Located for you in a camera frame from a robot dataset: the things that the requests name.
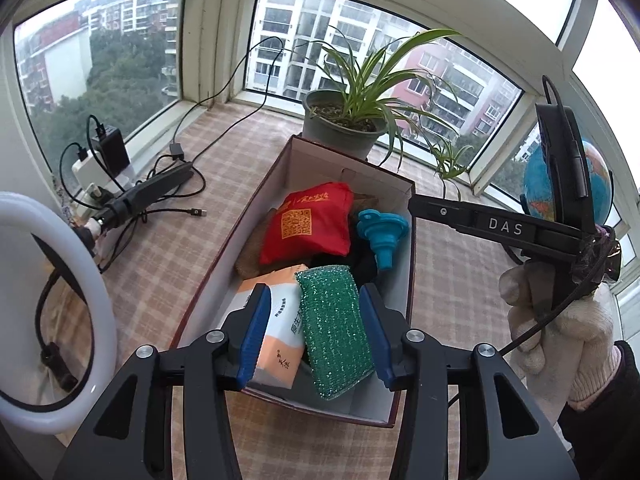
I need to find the black charger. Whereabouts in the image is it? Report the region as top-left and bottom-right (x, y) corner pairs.
(89, 115), (132, 177)

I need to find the blue silicone funnel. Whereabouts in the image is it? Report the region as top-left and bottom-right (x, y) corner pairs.
(356, 208), (410, 272)

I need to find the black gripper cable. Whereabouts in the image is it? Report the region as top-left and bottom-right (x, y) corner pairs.
(447, 240), (617, 406)

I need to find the black power cable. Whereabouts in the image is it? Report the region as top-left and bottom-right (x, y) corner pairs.
(169, 35), (287, 161)

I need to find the black ring light cable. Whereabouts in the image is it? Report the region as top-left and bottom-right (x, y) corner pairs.
(34, 260), (77, 392)

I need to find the black knit glove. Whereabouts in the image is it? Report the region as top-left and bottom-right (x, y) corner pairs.
(312, 212), (378, 291)

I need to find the orange tissue pack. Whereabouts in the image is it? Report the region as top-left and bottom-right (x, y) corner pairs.
(234, 264), (310, 390)

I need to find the brown cardboard box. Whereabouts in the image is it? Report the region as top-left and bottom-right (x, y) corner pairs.
(167, 135), (417, 428)

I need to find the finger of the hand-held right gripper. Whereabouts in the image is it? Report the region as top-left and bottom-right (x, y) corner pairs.
(407, 195), (482, 235)

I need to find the green scouring sponge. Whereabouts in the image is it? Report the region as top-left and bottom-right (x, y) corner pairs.
(295, 264), (376, 401)

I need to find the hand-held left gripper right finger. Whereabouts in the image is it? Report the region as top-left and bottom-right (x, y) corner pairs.
(359, 282), (581, 480)

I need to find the red fabric bag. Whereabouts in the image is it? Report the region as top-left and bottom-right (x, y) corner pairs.
(259, 182), (355, 266)

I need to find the person's right forearm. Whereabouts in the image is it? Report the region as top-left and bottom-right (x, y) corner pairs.
(557, 340), (640, 461)

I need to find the white charger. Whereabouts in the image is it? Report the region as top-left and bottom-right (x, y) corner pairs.
(71, 157), (108, 186)

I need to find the potted spider plant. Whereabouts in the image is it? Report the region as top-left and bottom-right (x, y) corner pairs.
(280, 27), (461, 168)

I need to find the brown burlap cloth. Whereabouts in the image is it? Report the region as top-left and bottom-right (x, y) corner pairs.
(235, 192), (371, 281)

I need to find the white ring light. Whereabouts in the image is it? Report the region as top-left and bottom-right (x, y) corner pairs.
(0, 191), (120, 435)

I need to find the person's right hand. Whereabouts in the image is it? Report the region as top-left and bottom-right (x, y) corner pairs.
(499, 260), (623, 426)

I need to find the black tripod handle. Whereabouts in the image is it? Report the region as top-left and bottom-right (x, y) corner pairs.
(75, 162), (195, 241)

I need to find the pink plaid mat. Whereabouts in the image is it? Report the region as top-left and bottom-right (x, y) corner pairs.
(37, 102), (516, 480)

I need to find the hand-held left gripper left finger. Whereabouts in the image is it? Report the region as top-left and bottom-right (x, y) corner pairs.
(52, 283), (273, 480)

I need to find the blue desk globe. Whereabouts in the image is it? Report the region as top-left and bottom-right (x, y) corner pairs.
(522, 139), (615, 226)

